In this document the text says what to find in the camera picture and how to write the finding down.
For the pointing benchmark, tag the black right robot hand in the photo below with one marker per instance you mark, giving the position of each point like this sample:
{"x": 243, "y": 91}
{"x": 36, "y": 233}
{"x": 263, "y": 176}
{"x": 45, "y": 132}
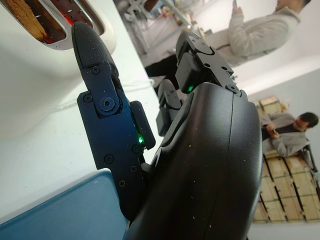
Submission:
{"x": 200, "y": 162}

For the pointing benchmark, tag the browned toast slice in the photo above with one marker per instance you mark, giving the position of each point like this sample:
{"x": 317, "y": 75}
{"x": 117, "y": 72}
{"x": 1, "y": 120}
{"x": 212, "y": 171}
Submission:
{"x": 27, "y": 17}

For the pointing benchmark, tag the person in black trousers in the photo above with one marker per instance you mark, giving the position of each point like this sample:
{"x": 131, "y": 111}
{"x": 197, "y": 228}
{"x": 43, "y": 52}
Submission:
{"x": 260, "y": 32}

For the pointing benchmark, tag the white two-slot toaster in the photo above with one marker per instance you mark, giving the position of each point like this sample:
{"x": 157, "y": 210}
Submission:
{"x": 32, "y": 82}

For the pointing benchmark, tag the stacked wooden crates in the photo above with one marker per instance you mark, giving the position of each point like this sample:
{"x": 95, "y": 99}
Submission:
{"x": 282, "y": 190}

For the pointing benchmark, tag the white sneakers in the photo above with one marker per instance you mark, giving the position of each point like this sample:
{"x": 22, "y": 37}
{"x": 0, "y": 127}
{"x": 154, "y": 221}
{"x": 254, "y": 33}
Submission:
{"x": 287, "y": 137}

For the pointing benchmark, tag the blue rectangular tray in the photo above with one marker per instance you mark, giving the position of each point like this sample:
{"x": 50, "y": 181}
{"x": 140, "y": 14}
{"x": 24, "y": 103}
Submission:
{"x": 62, "y": 207}

